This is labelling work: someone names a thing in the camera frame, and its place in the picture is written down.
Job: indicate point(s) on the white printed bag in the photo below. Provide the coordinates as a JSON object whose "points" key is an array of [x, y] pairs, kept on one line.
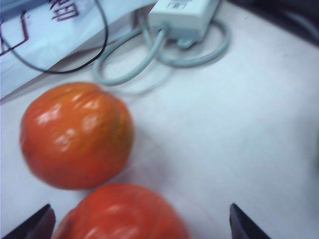
{"points": [[62, 37]]}

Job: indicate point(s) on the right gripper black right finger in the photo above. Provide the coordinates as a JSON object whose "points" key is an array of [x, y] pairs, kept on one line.
{"points": [[241, 226]]}

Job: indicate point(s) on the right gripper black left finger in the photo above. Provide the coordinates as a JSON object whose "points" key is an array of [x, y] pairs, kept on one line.
{"points": [[35, 226]]}

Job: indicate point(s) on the shiny orange toy tangerine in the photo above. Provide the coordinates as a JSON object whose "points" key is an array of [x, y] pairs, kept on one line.
{"points": [[77, 137], [122, 214]]}

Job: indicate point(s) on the white power strip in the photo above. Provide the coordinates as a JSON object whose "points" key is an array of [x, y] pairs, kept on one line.
{"points": [[179, 17]]}

